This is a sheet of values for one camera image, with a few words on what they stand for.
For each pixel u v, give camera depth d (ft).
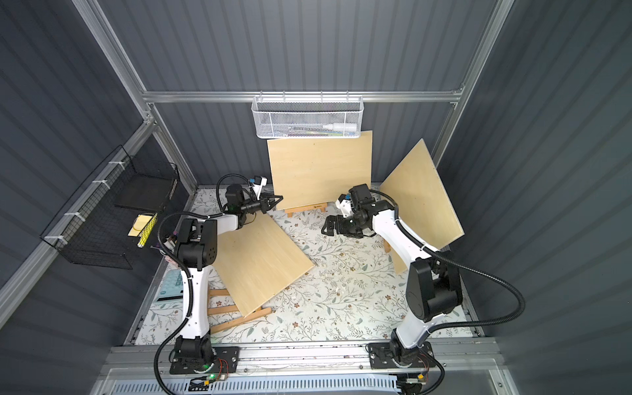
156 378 2.19
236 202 2.94
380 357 2.42
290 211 3.53
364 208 2.14
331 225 2.53
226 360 2.38
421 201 2.19
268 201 3.16
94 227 2.27
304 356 2.47
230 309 2.72
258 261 3.01
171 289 2.83
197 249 2.08
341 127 2.98
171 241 2.84
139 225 2.45
